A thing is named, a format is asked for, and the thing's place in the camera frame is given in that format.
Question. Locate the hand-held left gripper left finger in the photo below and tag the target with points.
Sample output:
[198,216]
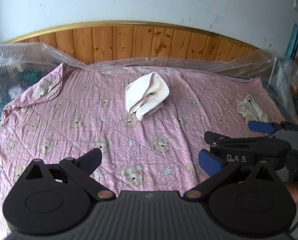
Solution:
[92,158]

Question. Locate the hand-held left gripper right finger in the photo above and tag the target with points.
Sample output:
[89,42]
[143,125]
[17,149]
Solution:
[210,163]

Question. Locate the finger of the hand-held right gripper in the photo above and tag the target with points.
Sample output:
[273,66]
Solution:
[249,145]
[261,127]

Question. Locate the small cream garment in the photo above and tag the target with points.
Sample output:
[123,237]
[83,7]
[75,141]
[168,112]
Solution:
[251,110]

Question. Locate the pink bear print blanket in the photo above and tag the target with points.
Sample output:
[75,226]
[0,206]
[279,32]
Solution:
[164,130]

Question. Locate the white folded garment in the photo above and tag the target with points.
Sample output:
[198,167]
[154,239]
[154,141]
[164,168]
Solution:
[146,93]

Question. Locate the teal flat item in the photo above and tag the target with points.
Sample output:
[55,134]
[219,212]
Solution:
[293,42]

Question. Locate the clear bubble wrap sheet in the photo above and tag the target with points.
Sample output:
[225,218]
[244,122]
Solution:
[164,63]

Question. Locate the wooden headboard with gold trim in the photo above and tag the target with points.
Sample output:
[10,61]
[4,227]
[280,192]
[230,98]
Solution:
[139,40]

